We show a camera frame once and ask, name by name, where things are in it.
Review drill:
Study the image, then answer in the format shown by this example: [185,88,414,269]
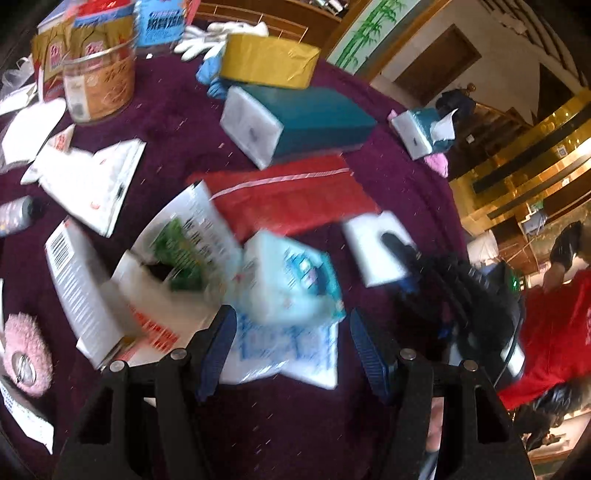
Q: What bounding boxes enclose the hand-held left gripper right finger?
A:
[348,307,533,480]

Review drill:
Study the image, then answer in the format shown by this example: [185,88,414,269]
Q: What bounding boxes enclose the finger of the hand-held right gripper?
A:
[379,230,424,297]

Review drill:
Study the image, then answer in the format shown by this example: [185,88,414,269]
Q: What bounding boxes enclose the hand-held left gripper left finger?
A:
[53,305,238,480]

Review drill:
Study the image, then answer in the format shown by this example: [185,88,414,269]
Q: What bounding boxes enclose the white tissue pack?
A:
[342,211,417,288]

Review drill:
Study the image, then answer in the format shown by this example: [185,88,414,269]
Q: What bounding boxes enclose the light blue mask pack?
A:
[226,230,346,325]

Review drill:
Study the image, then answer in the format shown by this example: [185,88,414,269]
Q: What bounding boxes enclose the white red printed bag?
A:
[113,295,213,370]

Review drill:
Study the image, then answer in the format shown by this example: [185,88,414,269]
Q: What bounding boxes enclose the blue printed white pack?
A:
[221,318,341,389]

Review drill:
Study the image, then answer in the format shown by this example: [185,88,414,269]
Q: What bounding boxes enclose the white bucket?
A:
[468,230,500,265]

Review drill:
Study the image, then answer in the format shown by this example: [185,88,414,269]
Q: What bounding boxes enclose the person's red shirt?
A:
[498,271,591,411]

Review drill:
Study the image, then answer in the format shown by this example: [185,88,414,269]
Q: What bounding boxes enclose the pink cloth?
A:
[424,150,450,179]

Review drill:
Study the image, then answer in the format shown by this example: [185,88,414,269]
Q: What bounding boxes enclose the person's head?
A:
[542,220,583,294]

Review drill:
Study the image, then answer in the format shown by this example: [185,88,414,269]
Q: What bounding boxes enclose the red packet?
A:
[187,154,382,246]

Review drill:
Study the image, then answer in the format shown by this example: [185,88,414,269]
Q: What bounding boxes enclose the green white plastic bag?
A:
[111,181,245,296]

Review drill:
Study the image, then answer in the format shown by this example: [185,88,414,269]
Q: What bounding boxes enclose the opened teal tissue pack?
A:
[389,106,459,161]

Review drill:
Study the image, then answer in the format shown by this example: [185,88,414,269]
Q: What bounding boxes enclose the white red box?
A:
[44,219,140,371]

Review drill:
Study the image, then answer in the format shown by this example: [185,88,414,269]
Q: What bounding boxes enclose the golden pillar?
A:
[449,88,591,234]

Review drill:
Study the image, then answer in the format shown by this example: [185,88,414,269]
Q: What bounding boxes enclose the pink fluffy round pad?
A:
[0,312,54,398]

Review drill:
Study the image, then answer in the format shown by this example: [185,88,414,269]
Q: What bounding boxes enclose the white card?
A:
[0,376,55,456]

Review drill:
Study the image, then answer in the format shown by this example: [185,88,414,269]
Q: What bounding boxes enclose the wooden door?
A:
[394,23,482,107]

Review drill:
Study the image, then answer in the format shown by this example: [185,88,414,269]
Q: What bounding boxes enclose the white mailer bag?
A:
[20,138,148,239]

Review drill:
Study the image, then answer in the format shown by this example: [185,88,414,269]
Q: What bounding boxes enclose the bamboo print panel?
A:
[331,0,417,71]

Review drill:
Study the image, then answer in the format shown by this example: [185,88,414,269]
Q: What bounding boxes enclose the gold tissue pack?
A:
[219,32,322,90]

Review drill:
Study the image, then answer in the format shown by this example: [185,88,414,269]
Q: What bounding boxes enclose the small grey bottle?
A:
[0,196,47,239]

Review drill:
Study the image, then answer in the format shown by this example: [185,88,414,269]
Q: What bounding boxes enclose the blue glove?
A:
[197,46,230,100]

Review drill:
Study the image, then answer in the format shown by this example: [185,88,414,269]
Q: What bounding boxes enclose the flat white packet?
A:
[0,96,68,169]

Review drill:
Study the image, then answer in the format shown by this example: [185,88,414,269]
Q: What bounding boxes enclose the jar with orange label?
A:
[62,39,138,126]

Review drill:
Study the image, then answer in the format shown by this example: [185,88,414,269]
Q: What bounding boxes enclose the white work glove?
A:
[172,20,269,62]

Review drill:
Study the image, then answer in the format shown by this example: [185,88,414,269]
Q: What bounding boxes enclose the clear jar blue label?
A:
[133,0,193,48]

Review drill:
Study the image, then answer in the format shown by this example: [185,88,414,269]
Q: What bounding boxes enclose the jar of gold red packets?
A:
[31,9,77,101]

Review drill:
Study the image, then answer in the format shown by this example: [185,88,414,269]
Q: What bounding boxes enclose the red-lidded jar gold contents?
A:
[74,0,137,52]

